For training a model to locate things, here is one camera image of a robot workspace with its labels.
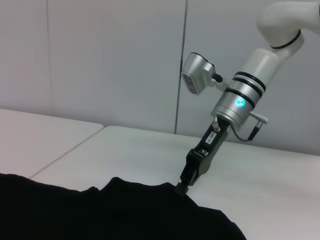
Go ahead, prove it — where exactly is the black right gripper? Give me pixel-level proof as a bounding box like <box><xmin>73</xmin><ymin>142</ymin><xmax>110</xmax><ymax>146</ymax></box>
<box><xmin>175</xmin><ymin>116</ymin><xmax>232</xmax><ymax>196</ymax></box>

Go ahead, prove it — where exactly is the black shirt with FREE print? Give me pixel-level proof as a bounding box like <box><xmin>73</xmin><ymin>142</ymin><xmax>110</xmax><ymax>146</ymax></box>
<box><xmin>0</xmin><ymin>172</ymin><xmax>247</xmax><ymax>240</ymax></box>

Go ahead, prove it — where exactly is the right gripper cable with plug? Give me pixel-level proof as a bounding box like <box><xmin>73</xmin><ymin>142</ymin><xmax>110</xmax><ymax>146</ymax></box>
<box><xmin>228</xmin><ymin>111</ymin><xmax>270</xmax><ymax>143</ymax></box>

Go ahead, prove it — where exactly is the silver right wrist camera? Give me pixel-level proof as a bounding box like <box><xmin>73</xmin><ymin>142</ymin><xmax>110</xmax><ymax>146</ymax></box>
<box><xmin>180</xmin><ymin>51</ymin><xmax>232</xmax><ymax>97</ymax></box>

